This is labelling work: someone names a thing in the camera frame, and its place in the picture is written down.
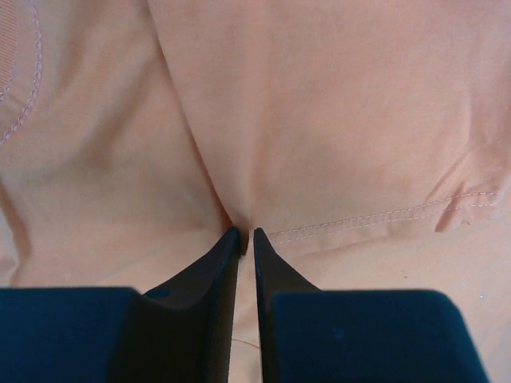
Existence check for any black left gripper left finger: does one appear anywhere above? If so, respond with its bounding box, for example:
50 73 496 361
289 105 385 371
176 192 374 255
1 228 240 382

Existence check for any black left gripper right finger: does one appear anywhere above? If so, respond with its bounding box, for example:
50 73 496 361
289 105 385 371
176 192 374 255
253 229 488 382

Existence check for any orange t shirt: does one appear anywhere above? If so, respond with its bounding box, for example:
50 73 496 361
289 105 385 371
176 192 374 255
1 1 510 382

